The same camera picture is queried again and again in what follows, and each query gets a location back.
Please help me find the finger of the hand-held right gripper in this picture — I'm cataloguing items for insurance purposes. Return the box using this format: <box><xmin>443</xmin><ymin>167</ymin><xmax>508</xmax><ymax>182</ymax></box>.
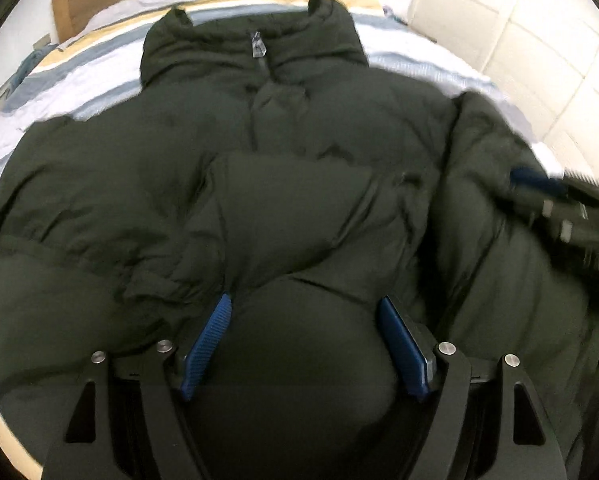
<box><xmin>509</xmin><ymin>166</ymin><xmax>599</xmax><ymax>209</ymax></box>
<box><xmin>494</xmin><ymin>192</ymin><xmax>599</xmax><ymax>277</ymax></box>

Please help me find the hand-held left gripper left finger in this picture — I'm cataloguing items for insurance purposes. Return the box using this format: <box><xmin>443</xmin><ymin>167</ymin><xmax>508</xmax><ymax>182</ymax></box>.
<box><xmin>42</xmin><ymin>292</ymin><xmax>232</xmax><ymax>480</ymax></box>

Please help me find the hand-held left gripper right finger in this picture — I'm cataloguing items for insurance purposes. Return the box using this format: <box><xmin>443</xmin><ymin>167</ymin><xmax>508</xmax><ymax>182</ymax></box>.
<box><xmin>377</xmin><ymin>295</ymin><xmax>567</xmax><ymax>480</ymax></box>

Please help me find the dark green puffer jacket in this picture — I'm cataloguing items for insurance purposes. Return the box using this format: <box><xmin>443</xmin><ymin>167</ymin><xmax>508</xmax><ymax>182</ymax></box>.
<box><xmin>0</xmin><ymin>0</ymin><xmax>599</xmax><ymax>480</ymax></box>

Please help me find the white wardrobe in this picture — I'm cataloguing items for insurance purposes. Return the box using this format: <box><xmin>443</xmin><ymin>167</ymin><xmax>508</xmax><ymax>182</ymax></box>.
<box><xmin>407</xmin><ymin>0</ymin><xmax>599</xmax><ymax>161</ymax></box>

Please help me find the striped duvet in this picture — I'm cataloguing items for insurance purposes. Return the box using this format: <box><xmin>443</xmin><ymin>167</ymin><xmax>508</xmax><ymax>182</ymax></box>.
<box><xmin>0</xmin><ymin>0</ymin><xmax>555</xmax><ymax>441</ymax></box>

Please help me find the blue cloth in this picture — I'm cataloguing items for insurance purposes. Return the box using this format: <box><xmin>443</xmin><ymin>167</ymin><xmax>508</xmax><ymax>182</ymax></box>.
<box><xmin>6</xmin><ymin>42</ymin><xmax>57</xmax><ymax>96</ymax></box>

